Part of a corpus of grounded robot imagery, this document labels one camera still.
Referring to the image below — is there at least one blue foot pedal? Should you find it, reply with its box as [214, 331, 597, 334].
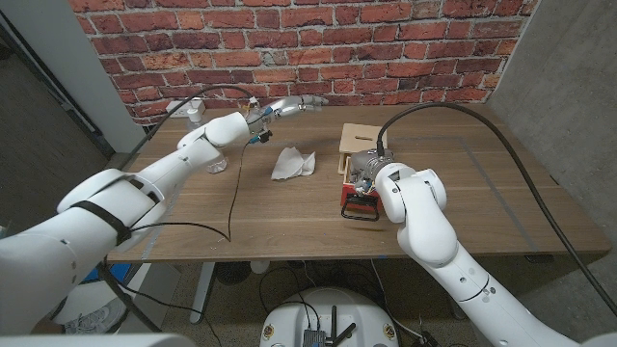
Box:
[81, 262, 120, 283]

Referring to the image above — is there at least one wooden box with slot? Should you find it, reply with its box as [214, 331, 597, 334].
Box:
[337, 122, 389, 175]

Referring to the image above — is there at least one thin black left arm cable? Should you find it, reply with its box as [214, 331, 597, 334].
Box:
[129, 138, 253, 243]

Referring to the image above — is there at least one wooden drawer with red front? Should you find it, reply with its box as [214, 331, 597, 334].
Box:
[339, 152, 383, 222]

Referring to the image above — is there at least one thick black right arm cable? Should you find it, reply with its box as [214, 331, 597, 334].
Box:
[375, 101, 617, 317]

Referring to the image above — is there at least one printed brick backdrop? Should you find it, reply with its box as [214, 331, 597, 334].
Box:
[68, 0, 540, 127]

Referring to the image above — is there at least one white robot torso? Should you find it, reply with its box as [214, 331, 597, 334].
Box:
[259, 287, 400, 347]

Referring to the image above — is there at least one white power strip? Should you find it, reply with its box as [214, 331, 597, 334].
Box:
[166, 99, 206, 120]

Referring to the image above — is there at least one grey computer box with antennas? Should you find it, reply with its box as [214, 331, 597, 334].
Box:
[302, 305, 359, 347]

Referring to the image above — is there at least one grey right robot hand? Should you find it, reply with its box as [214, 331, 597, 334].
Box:
[347, 147, 395, 197]

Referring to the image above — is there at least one crumpled white tissue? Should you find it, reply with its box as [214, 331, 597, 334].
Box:
[270, 146, 317, 181]

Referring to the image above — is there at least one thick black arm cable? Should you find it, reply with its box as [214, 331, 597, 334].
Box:
[375, 101, 617, 317]
[95, 85, 257, 334]

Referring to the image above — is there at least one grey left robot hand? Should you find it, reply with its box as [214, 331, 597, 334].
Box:
[248, 94, 329, 134]

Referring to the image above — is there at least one clear pump bottle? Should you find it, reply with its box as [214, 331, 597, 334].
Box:
[185, 97, 228, 175]

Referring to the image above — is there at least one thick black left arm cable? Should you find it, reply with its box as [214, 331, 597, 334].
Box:
[95, 85, 257, 334]

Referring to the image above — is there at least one white table leg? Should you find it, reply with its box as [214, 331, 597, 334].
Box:
[190, 261, 217, 325]

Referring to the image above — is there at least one grey sneaker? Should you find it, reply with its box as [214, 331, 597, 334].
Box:
[64, 297, 127, 335]

